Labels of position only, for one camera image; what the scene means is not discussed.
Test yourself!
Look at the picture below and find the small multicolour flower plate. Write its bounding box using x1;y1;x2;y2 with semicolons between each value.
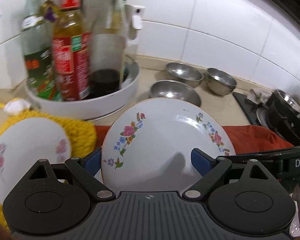
101;98;236;193

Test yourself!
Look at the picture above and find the pink flower plate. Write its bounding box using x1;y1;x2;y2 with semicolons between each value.
0;118;71;205

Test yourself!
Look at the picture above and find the large steel bowl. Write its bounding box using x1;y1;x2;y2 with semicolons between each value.
149;80;202;107

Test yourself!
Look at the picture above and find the yellow chenille mat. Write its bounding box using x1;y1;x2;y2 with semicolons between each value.
0;111;97;228

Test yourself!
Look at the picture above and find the red cloth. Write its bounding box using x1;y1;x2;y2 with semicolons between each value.
93;125;294;156

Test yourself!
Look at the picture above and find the white round turntable tray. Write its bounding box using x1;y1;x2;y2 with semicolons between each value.
25;56;141;120

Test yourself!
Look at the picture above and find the grey rag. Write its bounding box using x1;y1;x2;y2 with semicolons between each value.
247;88;272;105

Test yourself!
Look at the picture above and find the garlic bulb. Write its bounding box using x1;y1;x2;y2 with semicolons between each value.
3;98;31;116

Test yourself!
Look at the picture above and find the dark liquid clear bottle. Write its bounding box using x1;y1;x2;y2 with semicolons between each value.
89;0;128;98

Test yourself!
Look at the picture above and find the green label clear bottle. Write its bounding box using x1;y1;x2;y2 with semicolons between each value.
21;0;61;101

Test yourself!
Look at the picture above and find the red label soy sauce bottle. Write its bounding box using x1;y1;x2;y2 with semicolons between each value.
52;0;90;101

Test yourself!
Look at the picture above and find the purple gold packet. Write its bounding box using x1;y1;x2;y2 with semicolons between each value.
40;0;59;23

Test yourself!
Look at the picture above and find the white spray bottle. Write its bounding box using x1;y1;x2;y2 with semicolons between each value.
125;4;146;59

